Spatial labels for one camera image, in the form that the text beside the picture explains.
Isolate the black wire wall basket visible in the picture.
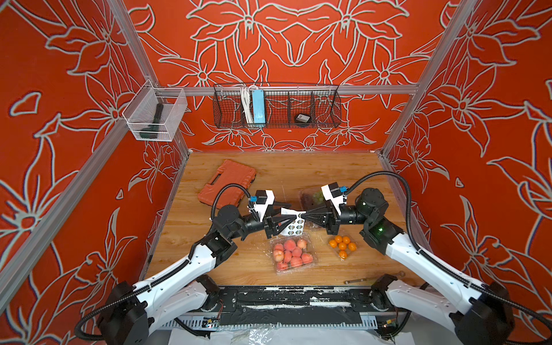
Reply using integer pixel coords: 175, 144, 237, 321
213, 82, 342, 129

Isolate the white coiled cable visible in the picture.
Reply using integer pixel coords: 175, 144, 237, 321
239, 85, 254, 126

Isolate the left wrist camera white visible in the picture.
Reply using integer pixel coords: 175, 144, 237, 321
248, 190, 275, 221

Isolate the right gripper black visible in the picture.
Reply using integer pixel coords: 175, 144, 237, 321
305, 198, 375, 237

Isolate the clear acrylic wall bin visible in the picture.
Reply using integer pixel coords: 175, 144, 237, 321
122, 80, 188, 142

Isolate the grape clamshell box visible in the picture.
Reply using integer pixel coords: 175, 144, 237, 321
299, 187, 326, 211

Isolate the large peach clamshell box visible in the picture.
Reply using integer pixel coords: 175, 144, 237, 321
268, 233, 318, 275

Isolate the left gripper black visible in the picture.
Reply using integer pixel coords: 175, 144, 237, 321
228, 201, 296, 243

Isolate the orange plastic tool case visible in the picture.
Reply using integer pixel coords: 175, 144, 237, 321
198, 160, 257, 209

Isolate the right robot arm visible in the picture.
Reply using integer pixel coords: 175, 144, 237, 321
301, 170, 551, 344

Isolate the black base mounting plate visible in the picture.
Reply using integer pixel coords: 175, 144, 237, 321
179, 286, 406, 331

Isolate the light blue box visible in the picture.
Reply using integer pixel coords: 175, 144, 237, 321
251, 89, 266, 126

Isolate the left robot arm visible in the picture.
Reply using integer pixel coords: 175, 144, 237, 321
74, 191, 298, 344

